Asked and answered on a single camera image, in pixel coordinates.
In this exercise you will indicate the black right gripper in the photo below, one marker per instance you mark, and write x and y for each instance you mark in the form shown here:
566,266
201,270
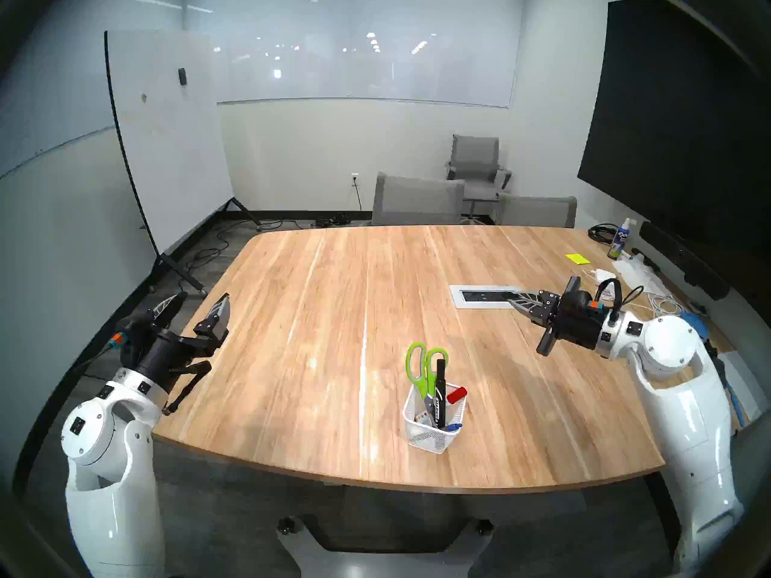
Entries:
572,324

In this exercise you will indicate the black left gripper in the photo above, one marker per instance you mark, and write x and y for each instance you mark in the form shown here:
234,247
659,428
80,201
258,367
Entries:
162,354

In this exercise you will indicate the red capped white marker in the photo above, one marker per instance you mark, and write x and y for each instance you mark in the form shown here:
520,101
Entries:
456,395

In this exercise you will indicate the black permanent marker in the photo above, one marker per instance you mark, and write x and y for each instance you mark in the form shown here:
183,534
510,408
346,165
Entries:
440,396

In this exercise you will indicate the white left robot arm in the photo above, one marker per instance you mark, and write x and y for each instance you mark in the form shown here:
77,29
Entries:
105,462

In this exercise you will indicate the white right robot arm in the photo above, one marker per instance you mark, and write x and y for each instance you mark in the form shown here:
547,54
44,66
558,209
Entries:
680,414

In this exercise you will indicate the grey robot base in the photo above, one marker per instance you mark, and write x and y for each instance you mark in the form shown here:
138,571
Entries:
385,562

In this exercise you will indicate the blue pen on paper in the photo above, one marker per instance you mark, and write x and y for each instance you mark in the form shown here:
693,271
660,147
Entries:
736,405

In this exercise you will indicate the grey table power outlet box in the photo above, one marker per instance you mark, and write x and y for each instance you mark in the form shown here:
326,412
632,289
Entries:
482,297

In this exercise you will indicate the yellow sticky note pad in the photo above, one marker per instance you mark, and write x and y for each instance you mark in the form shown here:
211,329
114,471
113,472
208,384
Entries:
578,259

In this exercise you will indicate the white power adapter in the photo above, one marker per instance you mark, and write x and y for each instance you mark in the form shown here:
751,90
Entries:
605,276

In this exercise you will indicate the grey mesh office chair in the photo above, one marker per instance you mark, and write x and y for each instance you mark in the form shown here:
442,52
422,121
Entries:
415,200
536,212

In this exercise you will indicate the whiteboard cleaner spray bottle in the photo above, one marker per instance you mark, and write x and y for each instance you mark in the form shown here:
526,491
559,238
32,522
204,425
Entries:
619,242

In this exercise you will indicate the white crumpled tissue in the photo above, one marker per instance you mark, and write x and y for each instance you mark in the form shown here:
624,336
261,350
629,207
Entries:
638,276

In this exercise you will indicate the black video sound bar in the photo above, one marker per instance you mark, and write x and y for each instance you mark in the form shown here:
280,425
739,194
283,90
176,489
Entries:
680,257

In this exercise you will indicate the grey office chair with armrests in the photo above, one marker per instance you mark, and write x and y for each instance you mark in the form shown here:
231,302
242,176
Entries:
476,155

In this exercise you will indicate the blue flat plastic item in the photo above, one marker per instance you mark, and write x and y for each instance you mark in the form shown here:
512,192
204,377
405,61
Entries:
696,323

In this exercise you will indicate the small black clip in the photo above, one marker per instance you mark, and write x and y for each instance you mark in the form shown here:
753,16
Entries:
711,347

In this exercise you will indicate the mobile whiteboard on stand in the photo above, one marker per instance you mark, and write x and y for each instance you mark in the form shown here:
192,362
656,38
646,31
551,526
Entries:
168,131

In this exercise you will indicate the white paper sheet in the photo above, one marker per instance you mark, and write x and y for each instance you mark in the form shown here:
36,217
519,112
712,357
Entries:
747,384

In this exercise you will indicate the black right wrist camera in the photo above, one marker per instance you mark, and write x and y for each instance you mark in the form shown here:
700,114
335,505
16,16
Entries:
581,300

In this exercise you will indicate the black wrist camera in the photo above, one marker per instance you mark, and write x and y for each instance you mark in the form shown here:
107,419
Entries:
134,330
581,300

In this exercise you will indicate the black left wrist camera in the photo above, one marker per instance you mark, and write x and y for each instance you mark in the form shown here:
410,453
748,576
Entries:
134,330

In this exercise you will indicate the large black wall screen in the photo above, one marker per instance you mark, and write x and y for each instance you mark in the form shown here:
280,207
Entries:
674,131

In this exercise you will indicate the wall whiteboard with writing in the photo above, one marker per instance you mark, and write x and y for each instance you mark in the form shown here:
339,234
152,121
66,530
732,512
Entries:
36,131

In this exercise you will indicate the wide glass wall whiteboard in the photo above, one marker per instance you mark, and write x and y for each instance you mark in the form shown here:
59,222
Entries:
361,71

